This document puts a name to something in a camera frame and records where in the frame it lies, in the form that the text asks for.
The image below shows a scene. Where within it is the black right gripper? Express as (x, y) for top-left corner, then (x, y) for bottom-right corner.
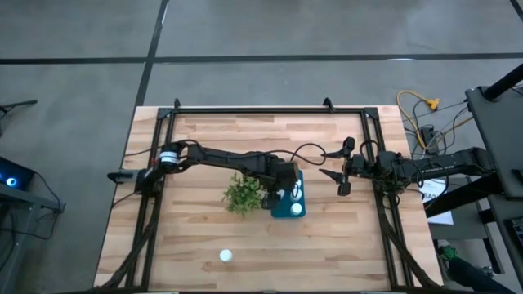
(318, 136), (356, 197)

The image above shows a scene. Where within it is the teal plastic basket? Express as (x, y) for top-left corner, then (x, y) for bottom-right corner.
(270, 169), (307, 220)

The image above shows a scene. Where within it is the green plant in white pot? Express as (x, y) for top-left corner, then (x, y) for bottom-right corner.
(221, 171), (269, 217)

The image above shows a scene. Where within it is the black power strip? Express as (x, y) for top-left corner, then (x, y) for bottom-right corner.
(420, 125), (436, 150)

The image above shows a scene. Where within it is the white paper sheet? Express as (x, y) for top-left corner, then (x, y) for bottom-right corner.
(417, 179), (455, 226)

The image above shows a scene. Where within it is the black support strut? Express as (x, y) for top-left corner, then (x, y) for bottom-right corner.
(423, 177), (506, 218)

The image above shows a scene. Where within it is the person's shoe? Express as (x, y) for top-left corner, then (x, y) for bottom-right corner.
(436, 243), (459, 263)

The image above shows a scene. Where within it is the black cart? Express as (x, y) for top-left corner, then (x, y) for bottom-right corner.
(465, 85), (523, 294)

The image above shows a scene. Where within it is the person's leg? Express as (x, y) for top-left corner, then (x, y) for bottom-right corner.
(447, 256), (514, 294)

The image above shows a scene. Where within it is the black pole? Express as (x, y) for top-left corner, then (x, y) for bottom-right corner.
(484, 63), (523, 102)

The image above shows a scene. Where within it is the grey metal stand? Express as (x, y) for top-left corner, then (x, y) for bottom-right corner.
(0, 182), (67, 294)

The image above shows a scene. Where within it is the black computer with blue light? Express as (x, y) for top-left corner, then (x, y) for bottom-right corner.
(0, 157), (37, 191)

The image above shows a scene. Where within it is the black tripod leg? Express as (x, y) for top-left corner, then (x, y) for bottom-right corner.
(0, 100), (39, 114)

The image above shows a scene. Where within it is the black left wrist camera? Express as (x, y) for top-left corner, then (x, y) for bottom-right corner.
(279, 160), (302, 185)

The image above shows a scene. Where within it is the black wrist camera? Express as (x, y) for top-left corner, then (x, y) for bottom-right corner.
(353, 153), (375, 177)
(279, 160), (302, 185)

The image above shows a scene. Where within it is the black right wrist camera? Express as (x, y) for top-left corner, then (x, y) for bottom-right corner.
(353, 153), (375, 177)

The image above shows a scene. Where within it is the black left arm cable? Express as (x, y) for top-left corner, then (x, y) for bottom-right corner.
(285, 141), (328, 167)

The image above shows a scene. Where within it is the black aluminium table frame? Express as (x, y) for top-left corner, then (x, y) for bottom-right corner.
(94, 106), (443, 294)

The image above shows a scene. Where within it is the black floor cable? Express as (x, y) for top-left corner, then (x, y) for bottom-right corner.
(404, 97), (477, 164)

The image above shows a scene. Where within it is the yellow extension cable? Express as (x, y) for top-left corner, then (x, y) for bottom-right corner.
(396, 89), (475, 152)

